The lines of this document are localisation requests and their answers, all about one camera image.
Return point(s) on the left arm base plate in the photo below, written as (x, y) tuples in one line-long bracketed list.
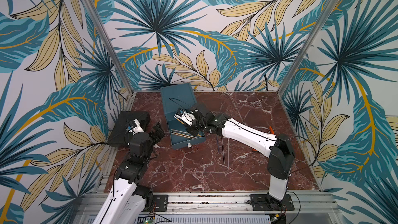
[(159, 203)]

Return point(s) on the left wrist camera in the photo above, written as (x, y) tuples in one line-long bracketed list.
[(133, 127)]

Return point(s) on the teal drawer cabinet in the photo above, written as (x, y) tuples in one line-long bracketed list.
[(175, 97)]

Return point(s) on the yellow pencil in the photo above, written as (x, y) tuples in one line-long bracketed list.
[(184, 136)]

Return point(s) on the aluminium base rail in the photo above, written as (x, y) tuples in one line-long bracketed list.
[(227, 207)]

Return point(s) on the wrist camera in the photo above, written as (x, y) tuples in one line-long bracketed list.
[(133, 127), (185, 117)]

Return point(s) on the orange handled tool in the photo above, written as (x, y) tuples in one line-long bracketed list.
[(271, 130)]

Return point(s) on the small circuit board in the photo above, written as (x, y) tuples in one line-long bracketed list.
[(145, 220)]

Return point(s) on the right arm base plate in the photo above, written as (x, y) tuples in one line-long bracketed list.
[(264, 202)]

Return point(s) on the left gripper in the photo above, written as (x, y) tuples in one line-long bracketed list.
[(158, 131)]

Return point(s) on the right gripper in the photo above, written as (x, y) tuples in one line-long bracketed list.
[(193, 124)]

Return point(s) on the black plastic case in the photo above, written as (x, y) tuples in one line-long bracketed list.
[(119, 135)]

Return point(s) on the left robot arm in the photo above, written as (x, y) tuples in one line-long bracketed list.
[(127, 199)]

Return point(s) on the teal drawer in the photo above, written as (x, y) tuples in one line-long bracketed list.
[(181, 138)]

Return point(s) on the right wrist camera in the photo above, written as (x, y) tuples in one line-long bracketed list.
[(185, 117)]

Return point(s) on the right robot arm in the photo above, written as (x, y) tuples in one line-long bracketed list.
[(280, 153)]

